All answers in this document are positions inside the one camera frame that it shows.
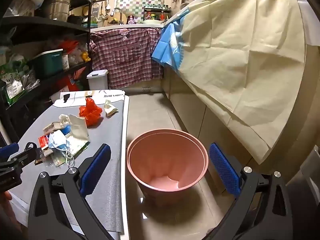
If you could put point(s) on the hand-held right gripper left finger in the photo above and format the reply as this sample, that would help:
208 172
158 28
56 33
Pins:
96 170

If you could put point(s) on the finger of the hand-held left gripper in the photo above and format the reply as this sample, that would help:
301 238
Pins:
25 154
9 149

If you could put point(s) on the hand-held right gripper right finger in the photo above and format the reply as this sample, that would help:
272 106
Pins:
223 170

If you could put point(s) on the small dark packet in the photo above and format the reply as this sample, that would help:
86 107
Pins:
40 158

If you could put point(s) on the small red box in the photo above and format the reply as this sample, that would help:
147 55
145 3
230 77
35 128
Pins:
43 141

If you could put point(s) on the clear plastic wrapper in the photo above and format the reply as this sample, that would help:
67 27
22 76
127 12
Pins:
57 159

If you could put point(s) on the blue face mask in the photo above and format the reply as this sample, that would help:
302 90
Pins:
58 140

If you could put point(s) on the small cardboard box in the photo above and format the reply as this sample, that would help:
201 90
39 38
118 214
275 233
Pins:
51 127

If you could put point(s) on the cream paper bag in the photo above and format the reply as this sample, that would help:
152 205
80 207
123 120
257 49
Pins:
78 130

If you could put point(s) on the white tissue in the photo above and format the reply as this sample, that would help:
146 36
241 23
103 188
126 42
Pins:
63 118

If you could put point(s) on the pink plastic bucket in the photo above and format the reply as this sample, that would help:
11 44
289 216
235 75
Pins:
150 155

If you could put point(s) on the red plastic bag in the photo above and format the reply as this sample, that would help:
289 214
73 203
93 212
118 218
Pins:
91 111

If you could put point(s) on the cream paper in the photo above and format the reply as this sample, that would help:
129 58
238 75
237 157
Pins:
110 107

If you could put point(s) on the person's left hand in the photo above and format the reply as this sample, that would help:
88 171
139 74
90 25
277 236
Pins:
6 205

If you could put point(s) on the grey folding table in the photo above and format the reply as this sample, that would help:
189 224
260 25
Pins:
105 135

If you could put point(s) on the green snack packets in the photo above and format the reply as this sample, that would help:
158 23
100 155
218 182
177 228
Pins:
12 80

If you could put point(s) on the white printed sheet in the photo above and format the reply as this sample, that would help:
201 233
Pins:
75 97

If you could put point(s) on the orange printed bag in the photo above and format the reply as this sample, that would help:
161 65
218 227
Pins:
70 80

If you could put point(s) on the white lidded bin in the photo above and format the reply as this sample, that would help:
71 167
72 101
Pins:
98 80

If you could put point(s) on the green cooler box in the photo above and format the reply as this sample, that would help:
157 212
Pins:
48 62

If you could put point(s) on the white printed cup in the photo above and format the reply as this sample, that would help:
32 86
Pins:
65 61

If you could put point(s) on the yellow toy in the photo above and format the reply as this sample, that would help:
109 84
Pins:
86 56

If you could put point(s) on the cream cloth sheet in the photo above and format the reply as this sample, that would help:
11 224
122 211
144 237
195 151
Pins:
237 55

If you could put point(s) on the red bag on shelf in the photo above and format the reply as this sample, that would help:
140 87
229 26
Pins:
68 46

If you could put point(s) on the plaid shirt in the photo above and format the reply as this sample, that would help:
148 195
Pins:
127 55

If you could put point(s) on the black shelf rack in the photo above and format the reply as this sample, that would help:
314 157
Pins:
45 21

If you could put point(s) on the blue cloth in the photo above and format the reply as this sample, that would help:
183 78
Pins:
170 45

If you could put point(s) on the black pan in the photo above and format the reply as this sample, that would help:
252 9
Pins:
75 19

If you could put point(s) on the steel pot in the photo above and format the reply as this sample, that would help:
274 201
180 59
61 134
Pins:
58 6

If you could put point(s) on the purple bottle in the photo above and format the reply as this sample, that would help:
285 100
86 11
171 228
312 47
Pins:
130 20

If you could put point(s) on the white basin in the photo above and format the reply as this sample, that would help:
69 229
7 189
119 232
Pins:
152 22

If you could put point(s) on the metal faucet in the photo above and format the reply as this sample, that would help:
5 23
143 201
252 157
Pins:
117 12

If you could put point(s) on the metal grater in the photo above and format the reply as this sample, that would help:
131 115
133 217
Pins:
95 10

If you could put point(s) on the hanging ladle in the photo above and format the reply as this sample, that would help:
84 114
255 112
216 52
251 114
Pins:
105 7

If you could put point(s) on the black spice rack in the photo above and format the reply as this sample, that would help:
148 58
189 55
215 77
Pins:
156 12

